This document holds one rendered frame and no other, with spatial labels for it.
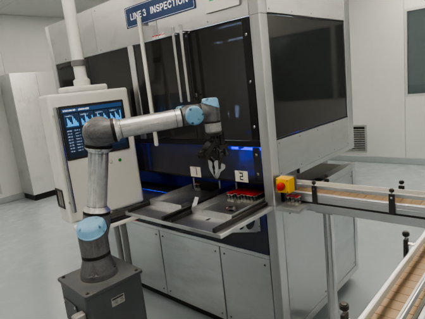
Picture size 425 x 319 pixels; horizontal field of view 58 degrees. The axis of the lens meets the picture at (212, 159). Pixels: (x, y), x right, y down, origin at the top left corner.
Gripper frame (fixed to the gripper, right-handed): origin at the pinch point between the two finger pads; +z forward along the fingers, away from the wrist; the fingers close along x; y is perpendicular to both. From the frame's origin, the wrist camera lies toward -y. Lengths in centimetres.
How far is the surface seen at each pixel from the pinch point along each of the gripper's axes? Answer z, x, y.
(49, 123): -30, 95, -28
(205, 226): 21.7, 1.4, -8.6
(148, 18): -82, 64, 27
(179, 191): 20, 54, 24
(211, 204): 21.3, 19.8, 15.7
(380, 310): 17, -85, -39
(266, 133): -14.9, -10.9, 27.6
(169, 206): 19.8, 37.1, 1.4
